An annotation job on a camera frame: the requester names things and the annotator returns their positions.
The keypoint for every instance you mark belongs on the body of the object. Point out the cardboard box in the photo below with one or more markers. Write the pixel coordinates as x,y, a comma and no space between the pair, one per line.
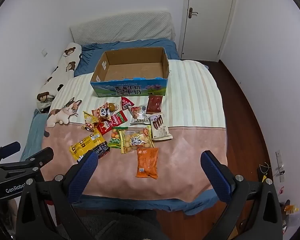
130,90

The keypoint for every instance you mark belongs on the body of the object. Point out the green candy ball packet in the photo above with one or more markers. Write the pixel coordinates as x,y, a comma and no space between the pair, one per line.
114,138

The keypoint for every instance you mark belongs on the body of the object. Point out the striped pink cat blanket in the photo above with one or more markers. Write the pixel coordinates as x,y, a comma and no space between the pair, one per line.
185,100

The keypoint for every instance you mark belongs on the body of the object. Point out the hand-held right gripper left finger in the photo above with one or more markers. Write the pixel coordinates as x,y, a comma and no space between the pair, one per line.
86,172

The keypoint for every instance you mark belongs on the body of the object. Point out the white cookie packet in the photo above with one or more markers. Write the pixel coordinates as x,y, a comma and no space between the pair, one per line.
138,116

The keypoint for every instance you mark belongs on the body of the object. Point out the yellow snack packet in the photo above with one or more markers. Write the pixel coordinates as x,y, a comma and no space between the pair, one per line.
86,142

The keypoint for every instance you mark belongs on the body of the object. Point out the orange panda print packet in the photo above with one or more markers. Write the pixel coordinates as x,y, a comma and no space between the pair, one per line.
102,112

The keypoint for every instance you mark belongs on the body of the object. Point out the light blue folded quilt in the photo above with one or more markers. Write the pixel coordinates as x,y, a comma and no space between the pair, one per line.
32,132

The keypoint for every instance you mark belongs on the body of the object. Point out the white chocolate wafer packet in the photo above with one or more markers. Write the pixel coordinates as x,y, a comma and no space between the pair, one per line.
160,130

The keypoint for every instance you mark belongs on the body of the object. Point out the long red snack packet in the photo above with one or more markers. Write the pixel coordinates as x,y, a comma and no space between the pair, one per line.
115,121

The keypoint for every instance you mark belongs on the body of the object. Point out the black snack packet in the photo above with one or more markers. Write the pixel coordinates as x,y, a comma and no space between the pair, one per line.
102,149

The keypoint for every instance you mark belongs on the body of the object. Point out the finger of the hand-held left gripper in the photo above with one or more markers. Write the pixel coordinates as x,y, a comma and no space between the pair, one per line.
10,148
40,158

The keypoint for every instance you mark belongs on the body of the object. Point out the grey quilted headboard cushion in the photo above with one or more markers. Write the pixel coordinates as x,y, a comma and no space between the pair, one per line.
122,27

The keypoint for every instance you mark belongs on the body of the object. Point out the yellow panda print packet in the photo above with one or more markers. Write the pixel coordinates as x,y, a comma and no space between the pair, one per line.
90,124

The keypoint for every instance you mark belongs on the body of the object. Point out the white door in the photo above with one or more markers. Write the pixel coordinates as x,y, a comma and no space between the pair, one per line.
207,35

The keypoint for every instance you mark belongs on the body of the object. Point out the white wall socket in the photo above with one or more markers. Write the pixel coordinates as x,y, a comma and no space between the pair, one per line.
44,52

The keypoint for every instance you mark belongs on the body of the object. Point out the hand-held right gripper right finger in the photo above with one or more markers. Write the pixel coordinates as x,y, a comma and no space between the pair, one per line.
215,175

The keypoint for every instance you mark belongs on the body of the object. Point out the dark red meat packet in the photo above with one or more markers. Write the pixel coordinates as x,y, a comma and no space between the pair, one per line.
154,104

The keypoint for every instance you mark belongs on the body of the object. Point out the orange snack packet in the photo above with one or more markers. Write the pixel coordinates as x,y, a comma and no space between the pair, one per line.
147,162

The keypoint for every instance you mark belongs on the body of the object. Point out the clear yellow biscuit ball packet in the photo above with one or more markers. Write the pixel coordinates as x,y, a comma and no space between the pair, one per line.
136,140

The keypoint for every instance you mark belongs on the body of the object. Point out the blue bed sheet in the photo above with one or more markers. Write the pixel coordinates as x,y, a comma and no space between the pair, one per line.
142,43

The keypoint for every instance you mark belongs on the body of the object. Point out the white power strip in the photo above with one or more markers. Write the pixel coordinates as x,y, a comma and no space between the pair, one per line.
279,160

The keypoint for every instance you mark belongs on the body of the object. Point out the red triangular packet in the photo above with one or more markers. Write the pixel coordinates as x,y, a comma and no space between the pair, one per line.
126,103

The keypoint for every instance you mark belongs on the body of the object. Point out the white bear print pillow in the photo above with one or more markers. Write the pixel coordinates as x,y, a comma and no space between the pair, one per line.
65,67

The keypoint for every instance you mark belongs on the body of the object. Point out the orange plastic bag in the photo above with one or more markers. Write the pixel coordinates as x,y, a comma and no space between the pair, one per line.
291,208

